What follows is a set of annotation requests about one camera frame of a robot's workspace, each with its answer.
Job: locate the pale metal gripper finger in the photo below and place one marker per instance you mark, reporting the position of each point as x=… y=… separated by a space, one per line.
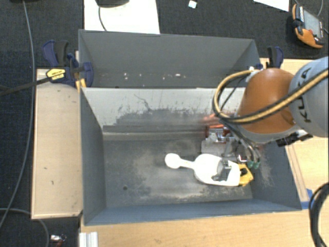
x=219 y=177
x=228 y=165

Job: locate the yellow and black tool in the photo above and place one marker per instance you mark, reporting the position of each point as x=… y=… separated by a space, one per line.
x=246 y=175

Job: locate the white paddle-shaped scoop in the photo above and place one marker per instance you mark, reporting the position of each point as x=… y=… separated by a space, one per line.
x=195 y=165

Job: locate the grey metal bin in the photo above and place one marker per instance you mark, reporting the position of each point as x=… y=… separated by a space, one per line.
x=154 y=168

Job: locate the pale wood flat board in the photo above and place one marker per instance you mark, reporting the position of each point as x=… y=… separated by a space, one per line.
x=56 y=138

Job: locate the black cylinder on white bracket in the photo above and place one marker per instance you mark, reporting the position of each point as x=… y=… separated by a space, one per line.
x=293 y=139

